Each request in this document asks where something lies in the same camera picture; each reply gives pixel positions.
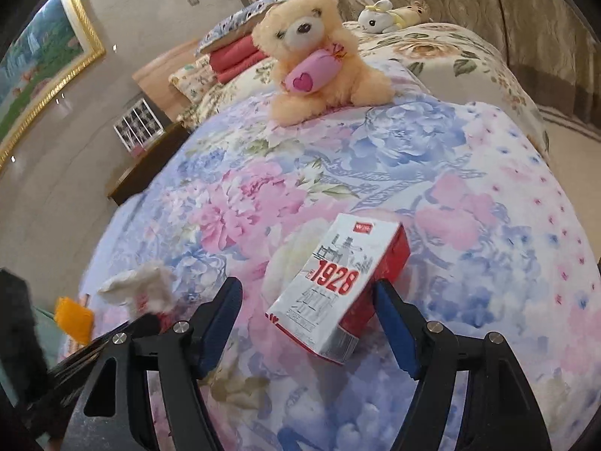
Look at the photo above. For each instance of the orange fuzzy sponge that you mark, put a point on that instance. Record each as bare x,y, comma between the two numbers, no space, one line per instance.
73,319

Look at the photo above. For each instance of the tan plush toy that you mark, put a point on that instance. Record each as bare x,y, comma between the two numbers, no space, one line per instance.
413,13

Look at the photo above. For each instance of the white rabbit plush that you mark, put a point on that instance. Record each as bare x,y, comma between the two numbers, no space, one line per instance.
378,19

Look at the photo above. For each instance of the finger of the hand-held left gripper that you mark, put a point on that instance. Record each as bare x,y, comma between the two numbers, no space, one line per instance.
94,350

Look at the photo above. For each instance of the pink blue floral blanket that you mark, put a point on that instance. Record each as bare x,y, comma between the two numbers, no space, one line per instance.
375,174

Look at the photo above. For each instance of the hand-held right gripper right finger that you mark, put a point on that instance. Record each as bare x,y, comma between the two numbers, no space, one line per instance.
396,333

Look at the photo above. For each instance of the beige teddy bear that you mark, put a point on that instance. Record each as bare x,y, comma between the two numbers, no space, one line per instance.
300,23

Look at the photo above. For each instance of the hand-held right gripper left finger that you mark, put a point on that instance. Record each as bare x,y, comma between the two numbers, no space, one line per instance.
220,324

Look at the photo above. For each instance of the red folded blanket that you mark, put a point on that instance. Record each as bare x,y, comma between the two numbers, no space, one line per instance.
234,56

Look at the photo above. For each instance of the white multi-photo frame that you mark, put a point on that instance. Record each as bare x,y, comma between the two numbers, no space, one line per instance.
138,124

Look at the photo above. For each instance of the blue floral pillow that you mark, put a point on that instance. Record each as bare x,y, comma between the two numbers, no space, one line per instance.
234,28

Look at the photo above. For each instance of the dark wooden nightstand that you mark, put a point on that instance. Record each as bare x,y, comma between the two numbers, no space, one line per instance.
141,164

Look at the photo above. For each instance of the beige floral pillow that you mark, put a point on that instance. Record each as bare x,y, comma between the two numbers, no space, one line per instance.
192,77

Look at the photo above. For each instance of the wooden headboard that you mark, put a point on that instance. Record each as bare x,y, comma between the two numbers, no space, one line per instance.
159,75

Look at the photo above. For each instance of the white tissue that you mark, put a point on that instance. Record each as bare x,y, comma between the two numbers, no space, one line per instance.
136,284

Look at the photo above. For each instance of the red and white carton box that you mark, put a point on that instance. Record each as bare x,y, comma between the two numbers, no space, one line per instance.
338,286

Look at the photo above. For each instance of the gold framed landscape painting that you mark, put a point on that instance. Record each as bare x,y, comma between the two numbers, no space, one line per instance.
37,56

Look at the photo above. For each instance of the beige floral bedsheet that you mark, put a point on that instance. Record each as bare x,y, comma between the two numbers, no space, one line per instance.
446,51

